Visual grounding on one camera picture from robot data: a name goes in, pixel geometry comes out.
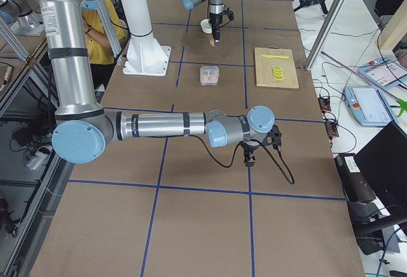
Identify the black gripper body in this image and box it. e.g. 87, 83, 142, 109
209, 4, 223, 34
240, 142, 259, 158

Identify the brown egg from bowl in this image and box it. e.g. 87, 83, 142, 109
209, 39, 219, 47

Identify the clear plastic egg carton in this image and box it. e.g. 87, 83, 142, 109
200, 65, 219, 86

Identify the black box device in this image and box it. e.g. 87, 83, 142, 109
335, 153, 376, 204

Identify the white ceramic bowl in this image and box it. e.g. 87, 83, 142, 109
200, 18, 212, 34

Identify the yellow plastic knife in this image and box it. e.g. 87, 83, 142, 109
261, 54, 290, 60

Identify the bamboo cutting board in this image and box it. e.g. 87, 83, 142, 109
254, 47, 299, 89

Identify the small circuit board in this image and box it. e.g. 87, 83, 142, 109
325, 119, 339, 139
318, 97, 331, 112

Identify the black tripod clamp tool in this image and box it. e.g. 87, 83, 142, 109
294, 0, 328, 15

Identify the person in yellow shirt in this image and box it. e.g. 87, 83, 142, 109
81, 10, 116, 89

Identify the blue teach pendant near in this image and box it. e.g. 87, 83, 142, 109
344, 85, 396, 127

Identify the blue teach pendant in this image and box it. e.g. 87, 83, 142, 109
358, 58, 406, 90
344, 85, 396, 127

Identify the black monitor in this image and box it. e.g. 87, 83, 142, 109
354, 121, 407, 210

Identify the blue teach pendant far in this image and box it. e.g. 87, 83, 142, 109
358, 58, 406, 90

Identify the grabber stick with green tip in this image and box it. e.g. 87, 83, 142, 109
321, 51, 407, 118

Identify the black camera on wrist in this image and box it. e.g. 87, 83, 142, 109
265, 125, 282, 151
221, 7, 235, 27

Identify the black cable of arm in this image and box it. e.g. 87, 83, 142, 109
193, 132, 295, 185

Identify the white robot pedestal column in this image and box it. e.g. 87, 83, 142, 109
121, 0, 171, 76

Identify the aluminium frame post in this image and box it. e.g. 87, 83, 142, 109
305, 0, 346, 71

